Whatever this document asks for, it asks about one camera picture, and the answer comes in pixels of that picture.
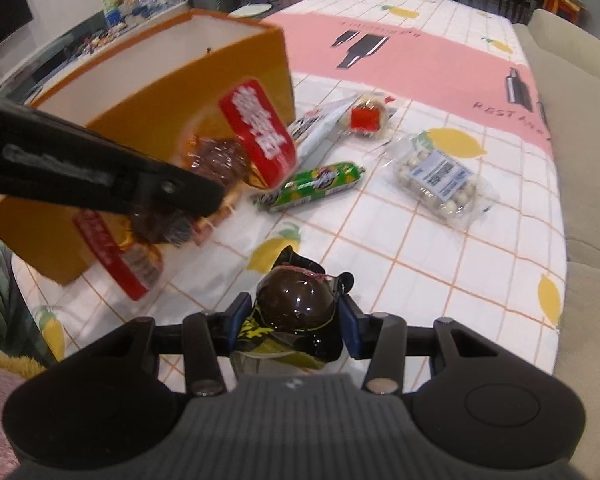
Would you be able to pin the red label dried meat packet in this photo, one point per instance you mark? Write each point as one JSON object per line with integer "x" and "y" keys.
{"x": 257, "y": 130}

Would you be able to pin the small clear red-label packet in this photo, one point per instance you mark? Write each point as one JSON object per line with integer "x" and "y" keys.
{"x": 367, "y": 117}

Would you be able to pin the green sausage packet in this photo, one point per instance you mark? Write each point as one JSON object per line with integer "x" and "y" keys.
{"x": 320, "y": 180}

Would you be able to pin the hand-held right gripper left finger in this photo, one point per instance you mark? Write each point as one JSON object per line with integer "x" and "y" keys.
{"x": 241, "y": 320}

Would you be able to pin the clear white ball packet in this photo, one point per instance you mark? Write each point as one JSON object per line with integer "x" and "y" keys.
{"x": 439, "y": 175}

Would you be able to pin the orange cardboard box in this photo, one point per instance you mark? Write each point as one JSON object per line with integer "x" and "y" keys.
{"x": 260, "y": 75}

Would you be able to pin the large red snack packet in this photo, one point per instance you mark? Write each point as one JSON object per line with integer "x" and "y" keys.
{"x": 110, "y": 255}

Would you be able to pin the orange stool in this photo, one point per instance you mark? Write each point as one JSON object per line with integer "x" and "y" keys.
{"x": 564, "y": 2}

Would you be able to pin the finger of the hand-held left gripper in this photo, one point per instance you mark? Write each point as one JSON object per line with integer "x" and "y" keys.
{"x": 190, "y": 195}

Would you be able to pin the white rolling stool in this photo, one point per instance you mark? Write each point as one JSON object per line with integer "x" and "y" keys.
{"x": 250, "y": 10}

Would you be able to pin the person's teal clothing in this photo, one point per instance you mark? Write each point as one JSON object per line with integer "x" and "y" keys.
{"x": 5, "y": 300}

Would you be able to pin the lemon print checked tablecloth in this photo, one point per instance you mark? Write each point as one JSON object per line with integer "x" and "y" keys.
{"x": 429, "y": 285}

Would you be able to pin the pink fluffy cloth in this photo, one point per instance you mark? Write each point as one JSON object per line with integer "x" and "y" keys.
{"x": 0, "y": 410}

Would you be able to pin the beige sofa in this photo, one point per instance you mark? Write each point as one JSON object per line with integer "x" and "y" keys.
{"x": 589, "y": 210}

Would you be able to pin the black yellow egg packet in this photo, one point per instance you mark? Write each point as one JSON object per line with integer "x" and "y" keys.
{"x": 295, "y": 300}

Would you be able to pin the teddy bear photo print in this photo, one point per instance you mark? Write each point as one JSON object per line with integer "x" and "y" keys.
{"x": 125, "y": 0}

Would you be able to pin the white stick snack packet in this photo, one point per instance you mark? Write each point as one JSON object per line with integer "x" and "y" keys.
{"x": 315, "y": 125}

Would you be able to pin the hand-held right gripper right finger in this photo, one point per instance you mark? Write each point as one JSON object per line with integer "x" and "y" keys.
{"x": 352, "y": 327}

